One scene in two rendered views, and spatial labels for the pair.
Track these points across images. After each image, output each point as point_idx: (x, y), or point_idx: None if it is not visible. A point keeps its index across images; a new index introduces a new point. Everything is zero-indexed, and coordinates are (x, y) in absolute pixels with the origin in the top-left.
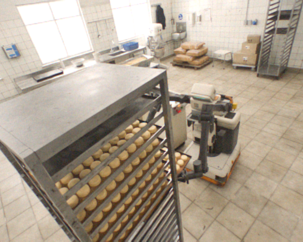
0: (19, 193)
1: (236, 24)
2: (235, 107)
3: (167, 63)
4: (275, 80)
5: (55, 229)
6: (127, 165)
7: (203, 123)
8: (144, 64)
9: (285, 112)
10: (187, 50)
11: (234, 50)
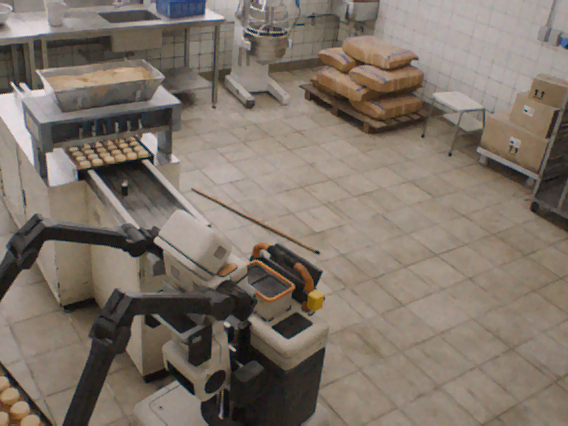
0: None
1: (520, 30)
2: (314, 305)
3: (295, 83)
4: None
5: None
6: None
7: (94, 344)
8: (129, 94)
9: (540, 351)
10: (360, 62)
11: (499, 106)
